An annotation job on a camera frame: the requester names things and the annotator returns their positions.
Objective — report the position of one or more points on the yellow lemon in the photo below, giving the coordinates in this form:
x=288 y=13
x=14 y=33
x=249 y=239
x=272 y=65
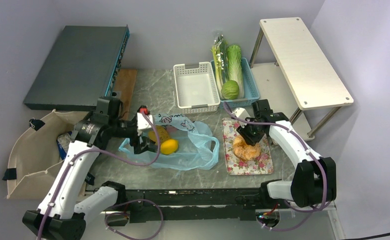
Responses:
x=169 y=146

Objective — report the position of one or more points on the light blue printed grocery bag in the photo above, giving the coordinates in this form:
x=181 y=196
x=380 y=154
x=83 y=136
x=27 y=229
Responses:
x=198 y=148

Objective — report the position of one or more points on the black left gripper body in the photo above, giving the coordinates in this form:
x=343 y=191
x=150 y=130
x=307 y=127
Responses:
x=124 y=128

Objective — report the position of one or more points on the orange pumpkin slice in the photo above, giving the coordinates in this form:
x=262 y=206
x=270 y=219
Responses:
x=244 y=151

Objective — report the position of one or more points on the green napa cabbage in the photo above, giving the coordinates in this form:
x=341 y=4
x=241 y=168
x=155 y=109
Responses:
x=235 y=73

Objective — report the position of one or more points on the white two-tier metal shelf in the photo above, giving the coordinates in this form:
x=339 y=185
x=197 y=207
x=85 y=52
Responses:
x=294 y=75

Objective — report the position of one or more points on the beige canvas tote bag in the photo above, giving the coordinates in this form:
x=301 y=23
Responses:
x=35 y=161

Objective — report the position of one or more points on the small green cabbage head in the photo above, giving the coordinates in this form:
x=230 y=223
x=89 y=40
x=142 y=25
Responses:
x=230 y=90

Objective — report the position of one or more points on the floral pattern tray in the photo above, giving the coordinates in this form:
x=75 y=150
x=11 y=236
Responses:
x=241 y=164

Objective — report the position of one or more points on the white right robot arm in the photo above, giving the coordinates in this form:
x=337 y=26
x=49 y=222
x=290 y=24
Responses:
x=314 y=181

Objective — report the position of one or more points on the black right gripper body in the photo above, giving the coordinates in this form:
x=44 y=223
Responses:
x=251 y=133

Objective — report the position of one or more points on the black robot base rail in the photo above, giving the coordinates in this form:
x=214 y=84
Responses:
x=143 y=205

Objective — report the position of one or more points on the green chives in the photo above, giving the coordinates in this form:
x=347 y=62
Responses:
x=221 y=42

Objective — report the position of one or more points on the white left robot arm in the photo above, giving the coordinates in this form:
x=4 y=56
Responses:
x=60 y=216

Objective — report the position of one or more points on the white perforated plastic basket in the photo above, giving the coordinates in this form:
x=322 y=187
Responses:
x=196 y=89

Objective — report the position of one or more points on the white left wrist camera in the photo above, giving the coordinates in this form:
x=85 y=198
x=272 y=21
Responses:
x=144 y=119

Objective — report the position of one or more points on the dark grey flat equipment box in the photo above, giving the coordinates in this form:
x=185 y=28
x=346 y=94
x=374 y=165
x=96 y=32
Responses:
x=81 y=67

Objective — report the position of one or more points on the blue packaged item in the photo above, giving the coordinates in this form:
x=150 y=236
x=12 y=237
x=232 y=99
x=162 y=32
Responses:
x=63 y=142

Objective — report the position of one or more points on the green celery stalks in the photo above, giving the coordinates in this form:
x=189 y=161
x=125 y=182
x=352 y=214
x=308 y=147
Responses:
x=218 y=67

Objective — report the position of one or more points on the brown potato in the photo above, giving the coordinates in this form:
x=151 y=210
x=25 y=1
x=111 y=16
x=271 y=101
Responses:
x=161 y=132

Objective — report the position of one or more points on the wooden board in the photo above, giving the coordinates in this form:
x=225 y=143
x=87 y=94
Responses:
x=124 y=87

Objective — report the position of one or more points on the blue perforated plastic basket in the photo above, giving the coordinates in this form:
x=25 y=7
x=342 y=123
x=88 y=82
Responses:
x=250 y=90

